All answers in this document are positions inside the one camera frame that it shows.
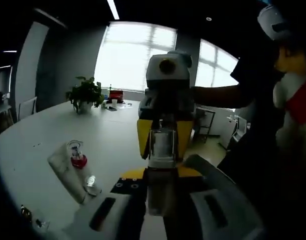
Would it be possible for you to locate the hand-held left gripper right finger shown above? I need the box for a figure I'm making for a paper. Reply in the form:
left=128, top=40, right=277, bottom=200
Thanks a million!
left=164, top=166, right=266, bottom=240

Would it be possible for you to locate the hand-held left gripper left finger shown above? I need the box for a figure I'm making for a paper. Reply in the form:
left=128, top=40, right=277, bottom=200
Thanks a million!
left=65, top=167, right=148, bottom=240

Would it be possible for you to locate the white skincare tube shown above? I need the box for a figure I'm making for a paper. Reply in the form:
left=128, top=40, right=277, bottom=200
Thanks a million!
left=47, top=144, right=91, bottom=205

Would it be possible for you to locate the small white blue skincare sachet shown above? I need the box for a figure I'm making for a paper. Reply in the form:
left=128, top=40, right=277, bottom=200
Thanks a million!
left=33, top=218, right=51, bottom=230

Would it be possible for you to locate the gold foil skincare sachet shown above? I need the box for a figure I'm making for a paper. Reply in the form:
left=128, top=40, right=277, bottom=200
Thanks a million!
left=19, top=204, right=33, bottom=222

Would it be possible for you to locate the wide bright window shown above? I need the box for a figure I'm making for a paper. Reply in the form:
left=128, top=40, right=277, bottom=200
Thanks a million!
left=93, top=20, right=178, bottom=93

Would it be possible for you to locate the red box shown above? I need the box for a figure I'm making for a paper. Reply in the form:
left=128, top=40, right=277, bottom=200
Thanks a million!
left=109, top=90, right=126, bottom=104

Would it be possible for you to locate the narrow bright window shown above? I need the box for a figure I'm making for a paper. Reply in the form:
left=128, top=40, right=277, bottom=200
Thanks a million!
left=194, top=38, right=241, bottom=89

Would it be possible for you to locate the white floor appliance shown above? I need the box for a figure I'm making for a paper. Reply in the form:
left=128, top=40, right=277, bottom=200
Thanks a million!
left=219, top=114, right=252, bottom=151

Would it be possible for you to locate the potted green plant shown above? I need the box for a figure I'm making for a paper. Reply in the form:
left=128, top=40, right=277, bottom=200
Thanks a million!
left=65, top=75, right=106, bottom=115

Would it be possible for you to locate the wide ceiling light strip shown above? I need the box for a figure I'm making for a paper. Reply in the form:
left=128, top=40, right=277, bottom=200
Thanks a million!
left=106, top=0, right=121, bottom=21

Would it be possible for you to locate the white worn device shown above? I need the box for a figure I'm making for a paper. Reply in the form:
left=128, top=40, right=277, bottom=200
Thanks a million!
left=257, top=4, right=294, bottom=43

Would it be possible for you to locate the white plastic chair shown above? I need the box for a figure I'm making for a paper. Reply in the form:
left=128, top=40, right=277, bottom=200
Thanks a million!
left=17, top=95, right=39, bottom=121

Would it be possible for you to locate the black metal frame stand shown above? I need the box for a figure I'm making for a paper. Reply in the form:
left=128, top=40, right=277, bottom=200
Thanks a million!
left=195, top=106, right=217, bottom=144

